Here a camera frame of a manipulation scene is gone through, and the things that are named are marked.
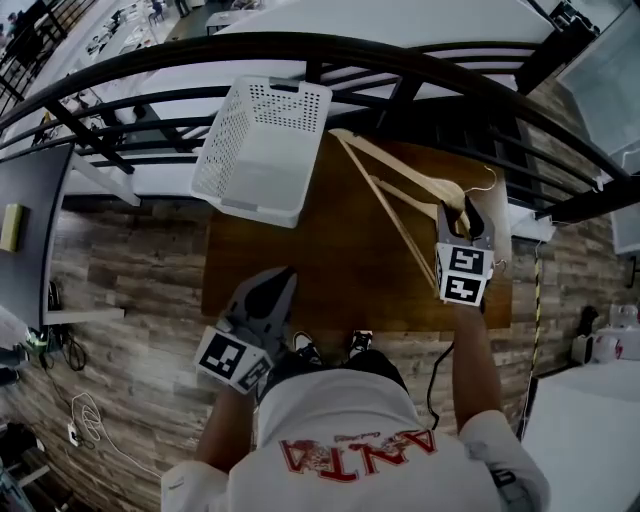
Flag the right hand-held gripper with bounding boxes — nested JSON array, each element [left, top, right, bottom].
[[433, 194, 498, 307]]

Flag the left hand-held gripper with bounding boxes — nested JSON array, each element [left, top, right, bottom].
[[194, 266, 300, 396]]

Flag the wooden hanger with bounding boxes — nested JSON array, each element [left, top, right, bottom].
[[439, 198, 510, 275], [328, 127, 499, 291], [368, 174, 474, 281]]

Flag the white perforated plastic basket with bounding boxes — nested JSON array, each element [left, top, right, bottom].
[[189, 74, 334, 230]]

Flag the person's left forearm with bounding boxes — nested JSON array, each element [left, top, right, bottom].
[[194, 387, 262, 472]]

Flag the person's right forearm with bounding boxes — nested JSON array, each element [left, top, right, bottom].
[[451, 302, 503, 437]]

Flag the person's left shoe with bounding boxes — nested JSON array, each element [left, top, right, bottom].
[[292, 330, 322, 366]]

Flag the person's shoe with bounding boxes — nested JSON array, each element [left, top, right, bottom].
[[346, 329, 374, 360], [292, 330, 322, 366]]

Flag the brown wooden table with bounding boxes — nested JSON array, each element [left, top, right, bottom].
[[200, 130, 514, 334]]

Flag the person's right shoe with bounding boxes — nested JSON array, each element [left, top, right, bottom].
[[346, 329, 374, 360]]

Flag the yellow black striped strip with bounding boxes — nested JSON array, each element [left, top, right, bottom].
[[529, 239, 544, 382]]

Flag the person's white t-shirt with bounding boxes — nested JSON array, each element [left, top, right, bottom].
[[159, 372, 551, 512]]

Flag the small black bag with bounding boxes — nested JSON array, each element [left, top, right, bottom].
[[579, 305, 600, 337]]

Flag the white cabinet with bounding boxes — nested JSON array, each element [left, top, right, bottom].
[[519, 359, 640, 512]]

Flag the green floor device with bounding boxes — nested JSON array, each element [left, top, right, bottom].
[[22, 327, 54, 351]]

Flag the black curved railing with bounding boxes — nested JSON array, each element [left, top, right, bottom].
[[0, 32, 640, 226]]

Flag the grey table with white legs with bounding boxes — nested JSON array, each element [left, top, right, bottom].
[[0, 142, 126, 326]]

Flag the beige rectangular block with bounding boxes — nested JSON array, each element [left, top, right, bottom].
[[0, 202, 25, 253]]

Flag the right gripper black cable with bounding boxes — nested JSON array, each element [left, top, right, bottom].
[[426, 342, 457, 432]]

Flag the bundle of black cables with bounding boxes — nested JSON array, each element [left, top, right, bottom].
[[61, 333, 87, 372]]

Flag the coiled white floor cable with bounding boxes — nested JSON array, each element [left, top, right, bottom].
[[69, 392, 162, 482]]

